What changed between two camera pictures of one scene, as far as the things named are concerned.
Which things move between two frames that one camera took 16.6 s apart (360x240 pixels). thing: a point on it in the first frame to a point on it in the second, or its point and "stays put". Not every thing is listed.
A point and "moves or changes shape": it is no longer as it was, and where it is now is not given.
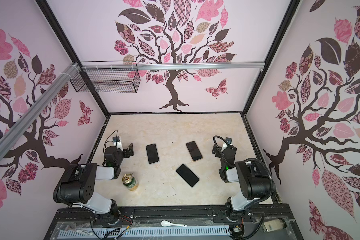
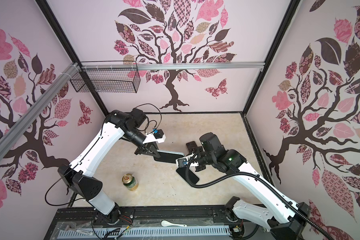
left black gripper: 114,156 to 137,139
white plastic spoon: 166,223 stays put
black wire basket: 106,76 stays put
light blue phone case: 152,153 moves or changes shape
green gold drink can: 130,182 stays put
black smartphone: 152,153 moves or changes shape
